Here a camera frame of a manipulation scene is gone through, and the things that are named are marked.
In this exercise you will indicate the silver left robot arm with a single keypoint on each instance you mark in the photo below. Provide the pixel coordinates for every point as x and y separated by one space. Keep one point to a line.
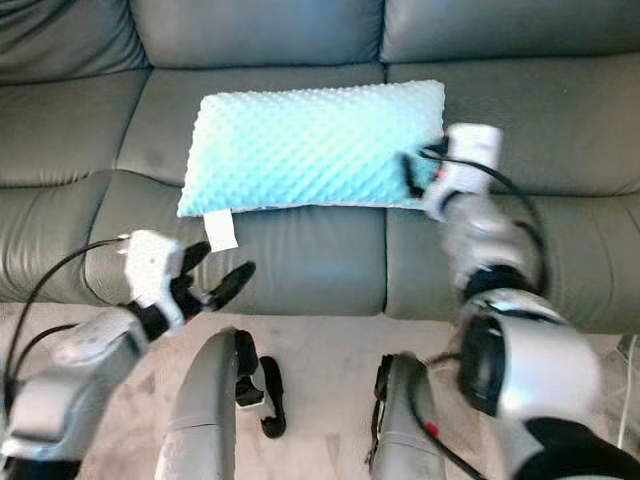
70 390

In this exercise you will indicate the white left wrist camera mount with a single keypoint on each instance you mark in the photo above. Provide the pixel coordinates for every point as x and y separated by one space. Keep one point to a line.
152 262

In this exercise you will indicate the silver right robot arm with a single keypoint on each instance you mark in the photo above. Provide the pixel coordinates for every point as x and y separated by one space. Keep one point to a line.
480 235

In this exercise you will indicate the grey right robot leg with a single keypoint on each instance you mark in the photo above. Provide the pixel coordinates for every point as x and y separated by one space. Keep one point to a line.
405 432

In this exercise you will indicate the teal dotted pillow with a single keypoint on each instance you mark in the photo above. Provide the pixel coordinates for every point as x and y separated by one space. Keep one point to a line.
310 145

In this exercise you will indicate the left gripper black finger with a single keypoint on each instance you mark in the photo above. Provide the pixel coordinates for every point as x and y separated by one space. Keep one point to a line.
232 285
195 258

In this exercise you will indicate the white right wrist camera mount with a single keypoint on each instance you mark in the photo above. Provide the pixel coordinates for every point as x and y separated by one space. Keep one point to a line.
472 158

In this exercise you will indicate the grey left robot leg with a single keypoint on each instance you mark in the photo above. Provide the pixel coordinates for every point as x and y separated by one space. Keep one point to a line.
210 420

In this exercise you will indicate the grey robot leg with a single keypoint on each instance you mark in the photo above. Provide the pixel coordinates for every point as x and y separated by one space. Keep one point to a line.
405 432
210 420

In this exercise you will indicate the grey green leather sofa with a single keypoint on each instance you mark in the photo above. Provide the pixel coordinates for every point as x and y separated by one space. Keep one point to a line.
310 270

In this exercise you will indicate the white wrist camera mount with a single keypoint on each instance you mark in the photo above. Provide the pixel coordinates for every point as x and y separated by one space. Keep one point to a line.
472 158
152 262

